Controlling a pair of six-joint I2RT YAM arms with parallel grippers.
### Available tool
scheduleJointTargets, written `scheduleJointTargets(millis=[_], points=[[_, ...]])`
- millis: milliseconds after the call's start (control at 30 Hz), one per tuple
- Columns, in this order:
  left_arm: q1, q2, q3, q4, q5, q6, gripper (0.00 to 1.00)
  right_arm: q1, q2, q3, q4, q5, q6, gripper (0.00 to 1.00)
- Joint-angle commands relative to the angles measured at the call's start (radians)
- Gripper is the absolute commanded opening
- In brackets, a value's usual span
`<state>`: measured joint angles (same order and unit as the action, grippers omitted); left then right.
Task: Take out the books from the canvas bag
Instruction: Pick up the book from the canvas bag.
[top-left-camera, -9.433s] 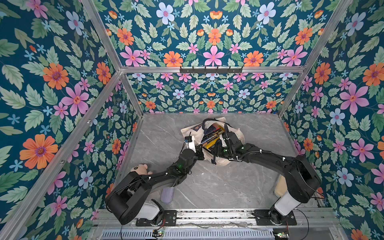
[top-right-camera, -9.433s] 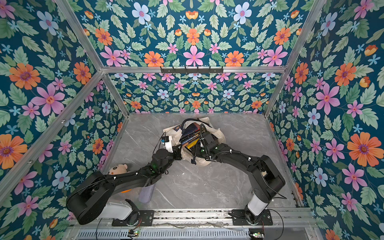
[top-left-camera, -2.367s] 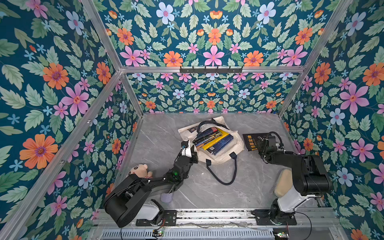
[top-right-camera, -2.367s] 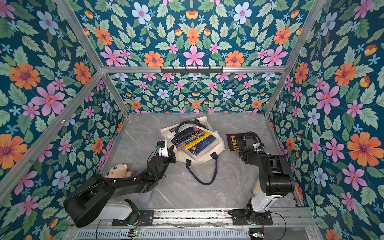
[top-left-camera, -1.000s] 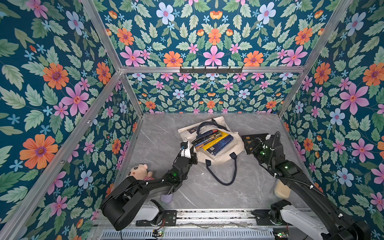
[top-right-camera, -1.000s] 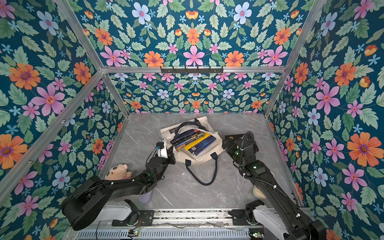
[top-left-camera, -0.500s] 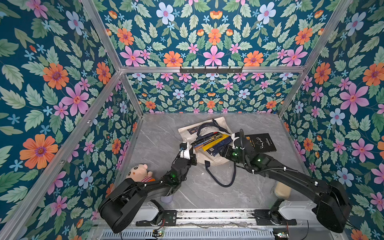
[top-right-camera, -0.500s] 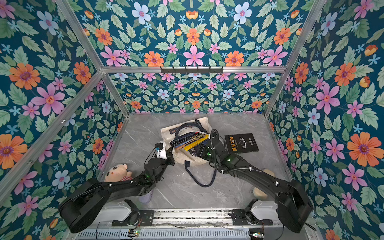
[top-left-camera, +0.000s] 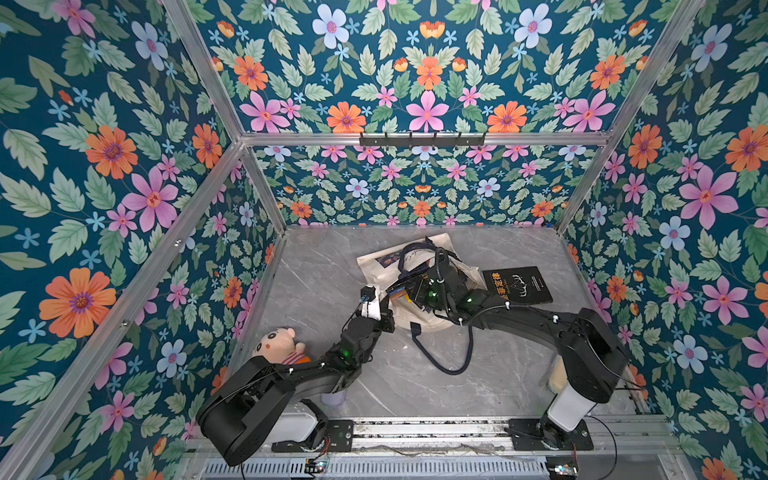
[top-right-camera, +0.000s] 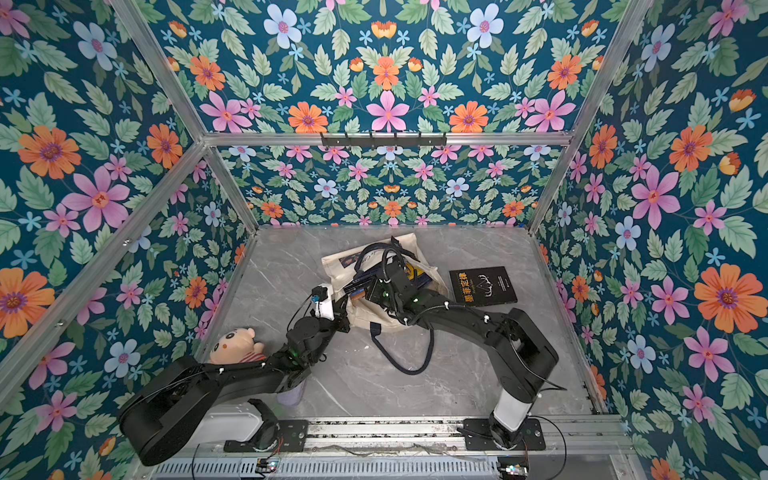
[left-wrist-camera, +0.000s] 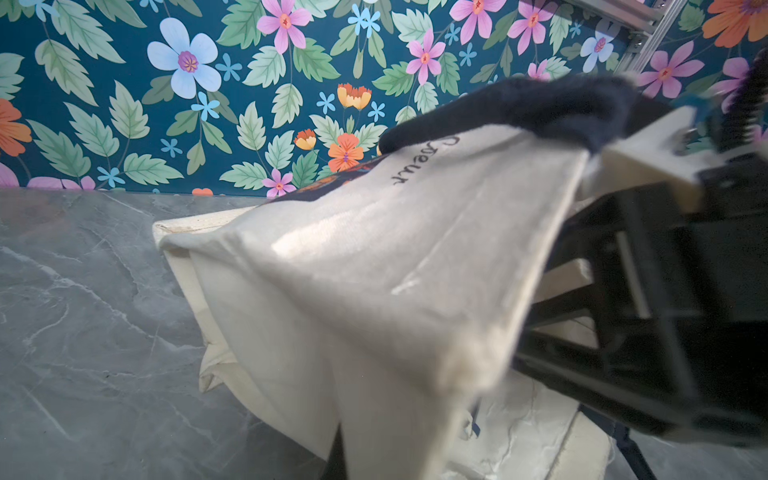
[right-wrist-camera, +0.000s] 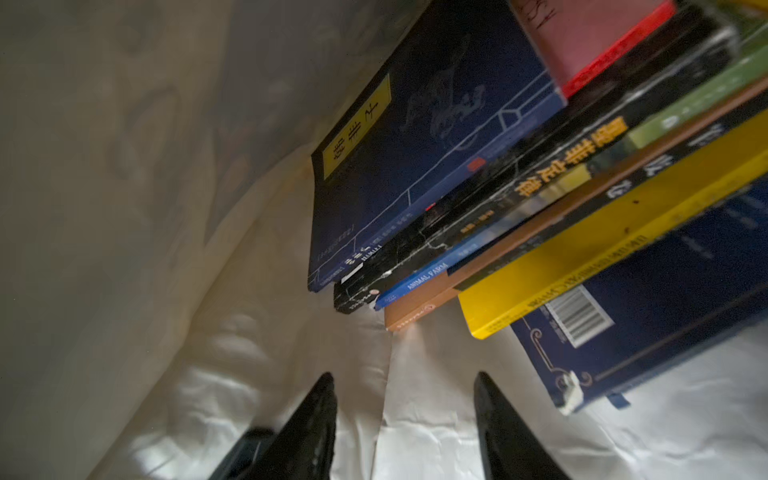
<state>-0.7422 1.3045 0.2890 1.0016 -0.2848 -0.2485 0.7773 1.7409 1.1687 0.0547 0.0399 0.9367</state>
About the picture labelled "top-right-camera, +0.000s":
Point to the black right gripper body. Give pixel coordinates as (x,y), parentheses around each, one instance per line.
(372,286)

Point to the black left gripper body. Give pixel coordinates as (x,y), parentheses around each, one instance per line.
(324,333)

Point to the cream canvas tote bag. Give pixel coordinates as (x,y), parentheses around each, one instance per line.
(349,273)

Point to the black book gold title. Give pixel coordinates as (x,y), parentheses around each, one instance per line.
(483,287)

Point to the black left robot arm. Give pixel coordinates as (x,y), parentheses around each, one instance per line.
(191,402)

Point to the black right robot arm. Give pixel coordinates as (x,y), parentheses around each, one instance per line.
(521,356)

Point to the yellow spine book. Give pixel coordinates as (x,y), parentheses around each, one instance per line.
(412,271)

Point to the purple pouch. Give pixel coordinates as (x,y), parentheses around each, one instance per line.
(292,397)

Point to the plush doll toy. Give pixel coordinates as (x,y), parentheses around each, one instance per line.
(237,346)

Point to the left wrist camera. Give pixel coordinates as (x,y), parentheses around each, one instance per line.
(322,300)

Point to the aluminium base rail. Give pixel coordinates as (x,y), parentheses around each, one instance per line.
(448,447)

